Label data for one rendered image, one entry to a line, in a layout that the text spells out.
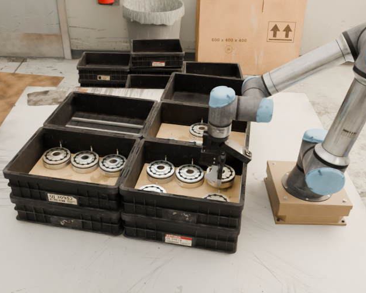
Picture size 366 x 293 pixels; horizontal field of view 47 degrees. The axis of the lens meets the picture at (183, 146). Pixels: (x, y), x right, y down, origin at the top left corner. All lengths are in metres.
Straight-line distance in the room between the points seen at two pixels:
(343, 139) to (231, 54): 3.05
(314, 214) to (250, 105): 0.53
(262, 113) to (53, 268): 0.83
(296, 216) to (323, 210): 0.10
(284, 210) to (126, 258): 0.58
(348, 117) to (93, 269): 0.92
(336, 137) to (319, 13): 3.35
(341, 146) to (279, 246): 0.42
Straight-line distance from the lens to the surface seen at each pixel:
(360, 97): 1.28
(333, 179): 1.38
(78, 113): 1.95
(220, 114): 1.27
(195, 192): 1.47
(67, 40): 4.59
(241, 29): 4.27
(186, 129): 1.80
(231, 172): 1.50
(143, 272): 1.40
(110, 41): 4.55
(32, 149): 1.63
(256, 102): 1.27
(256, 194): 1.70
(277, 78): 1.36
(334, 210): 1.61
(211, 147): 1.37
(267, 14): 4.29
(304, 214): 1.59
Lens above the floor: 1.80
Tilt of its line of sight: 35 degrees down
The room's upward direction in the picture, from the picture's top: 2 degrees clockwise
